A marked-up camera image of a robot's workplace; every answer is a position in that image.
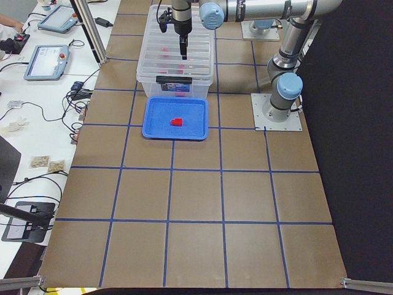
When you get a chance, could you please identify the red block picked up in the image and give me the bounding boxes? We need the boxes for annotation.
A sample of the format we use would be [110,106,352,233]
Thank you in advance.
[171,117,184,127]

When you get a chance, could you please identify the black monitor stand base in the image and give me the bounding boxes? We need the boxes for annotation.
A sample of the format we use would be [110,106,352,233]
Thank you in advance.
[1,201,56,243]

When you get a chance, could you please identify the aluminium frame post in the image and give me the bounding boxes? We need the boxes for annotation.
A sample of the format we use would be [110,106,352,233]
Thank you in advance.
[70,0,107,64]

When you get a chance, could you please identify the blue plastic tray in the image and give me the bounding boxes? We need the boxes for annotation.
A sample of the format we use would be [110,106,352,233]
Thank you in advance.
[142,96,209,141]

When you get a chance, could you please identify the clear plastic box lid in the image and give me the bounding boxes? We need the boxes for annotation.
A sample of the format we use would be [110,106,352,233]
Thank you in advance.
[136,5,214,77]

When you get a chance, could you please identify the black power adapter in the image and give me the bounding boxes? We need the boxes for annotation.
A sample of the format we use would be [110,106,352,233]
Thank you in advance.
[95,17,113,28]

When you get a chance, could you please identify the clear plastic storage box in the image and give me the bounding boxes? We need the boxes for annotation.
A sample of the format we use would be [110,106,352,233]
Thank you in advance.
[136,73,212,98]

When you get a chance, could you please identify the teach pendant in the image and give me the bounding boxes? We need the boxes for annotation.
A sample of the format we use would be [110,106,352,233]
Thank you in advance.
[23,45,69,81]
[37,6,78,34]

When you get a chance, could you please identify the teach pendant far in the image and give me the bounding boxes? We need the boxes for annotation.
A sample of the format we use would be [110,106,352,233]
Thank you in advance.
[37,6,78,34]

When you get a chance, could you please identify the blue patterned small device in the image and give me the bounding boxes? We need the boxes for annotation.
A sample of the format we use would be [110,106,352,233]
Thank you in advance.
[71,81,84,91]

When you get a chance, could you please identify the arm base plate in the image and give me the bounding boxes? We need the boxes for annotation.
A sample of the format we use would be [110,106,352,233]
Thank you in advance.
[251,93,303,132]
[241,19,279,42]

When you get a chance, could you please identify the teach pendant near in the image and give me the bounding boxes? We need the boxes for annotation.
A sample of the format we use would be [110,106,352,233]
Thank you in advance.
[23,45,69,81]

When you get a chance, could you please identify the black box handle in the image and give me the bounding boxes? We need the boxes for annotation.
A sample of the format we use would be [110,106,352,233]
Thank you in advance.
[155,76,193,84]

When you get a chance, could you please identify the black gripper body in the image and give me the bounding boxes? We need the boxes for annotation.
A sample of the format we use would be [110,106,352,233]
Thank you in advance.
[174,20,192,46]

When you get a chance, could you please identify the black cable bundle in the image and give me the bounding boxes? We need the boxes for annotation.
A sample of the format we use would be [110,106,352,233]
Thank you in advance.
[61,88,93,145]

